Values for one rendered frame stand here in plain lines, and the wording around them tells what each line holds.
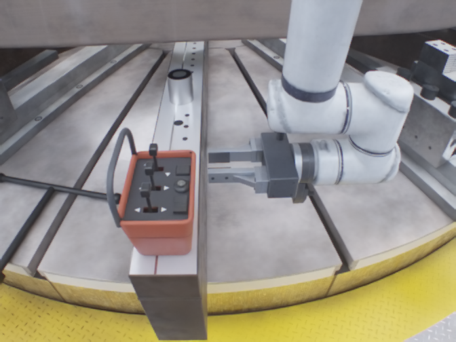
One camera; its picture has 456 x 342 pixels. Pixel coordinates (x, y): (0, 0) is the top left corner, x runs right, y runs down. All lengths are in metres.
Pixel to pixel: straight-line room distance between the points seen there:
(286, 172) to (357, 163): 0.13
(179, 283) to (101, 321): 0.79
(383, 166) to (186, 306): 0.51
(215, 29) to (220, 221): 0.66
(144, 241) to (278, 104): 0.35
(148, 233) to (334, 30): 0.44
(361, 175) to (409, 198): 0.86
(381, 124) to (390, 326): 1.05
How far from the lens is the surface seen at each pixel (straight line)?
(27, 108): 1.91
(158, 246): 0.66
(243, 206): 1.26
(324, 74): 0.47
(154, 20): 1.13
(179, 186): 0.64
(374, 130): 0.57
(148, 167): 0.62
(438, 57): 1.48
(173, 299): 0.76
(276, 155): 0.60
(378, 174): 0.65
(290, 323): 1.38
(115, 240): 1.23
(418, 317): 1.56
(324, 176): 0.61
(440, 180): 1.55
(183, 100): 1.10
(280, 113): 0.52
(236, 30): 1.14
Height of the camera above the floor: 1.26
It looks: 43 degrees down
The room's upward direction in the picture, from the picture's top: straight up
